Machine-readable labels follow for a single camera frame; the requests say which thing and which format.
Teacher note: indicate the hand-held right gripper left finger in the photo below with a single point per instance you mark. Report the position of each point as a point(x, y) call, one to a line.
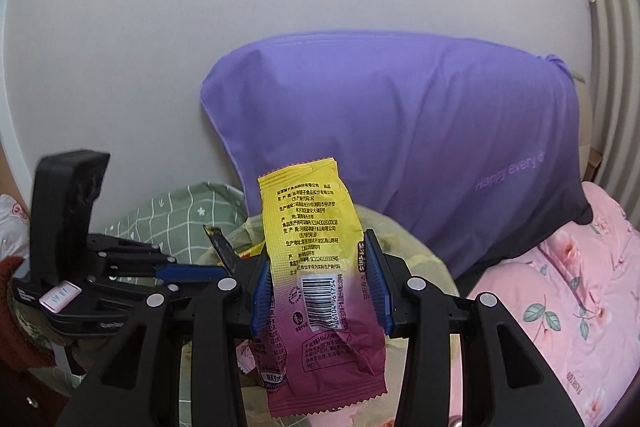
point(262, 287)

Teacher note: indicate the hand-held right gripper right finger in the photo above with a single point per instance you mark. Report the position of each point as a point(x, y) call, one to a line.
point(377, 287)

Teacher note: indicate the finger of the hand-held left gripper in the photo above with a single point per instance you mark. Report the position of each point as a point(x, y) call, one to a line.
point(190, 273)
point(125, 252)

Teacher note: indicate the yellow plastic bag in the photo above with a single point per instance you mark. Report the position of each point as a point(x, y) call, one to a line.
point(420, 257)

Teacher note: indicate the yellow magenta snack packet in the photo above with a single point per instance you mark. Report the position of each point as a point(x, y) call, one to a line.
point(305, 217)

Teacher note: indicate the white plastic bag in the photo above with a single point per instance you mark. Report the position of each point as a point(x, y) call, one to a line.
point(12, 222)

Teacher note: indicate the green checkered bed sheet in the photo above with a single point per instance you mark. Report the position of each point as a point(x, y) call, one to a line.
point(190, 217)

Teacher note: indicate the purple pillow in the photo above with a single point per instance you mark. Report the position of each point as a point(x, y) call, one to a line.
point(400, 117)

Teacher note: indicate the dark red garment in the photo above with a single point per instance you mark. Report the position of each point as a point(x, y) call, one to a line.
point(25, 392)

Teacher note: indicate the pink floral quilt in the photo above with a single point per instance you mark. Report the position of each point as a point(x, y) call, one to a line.
point(550, 307)

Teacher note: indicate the white curtain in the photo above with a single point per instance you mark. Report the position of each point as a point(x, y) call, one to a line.
point(615, 57)

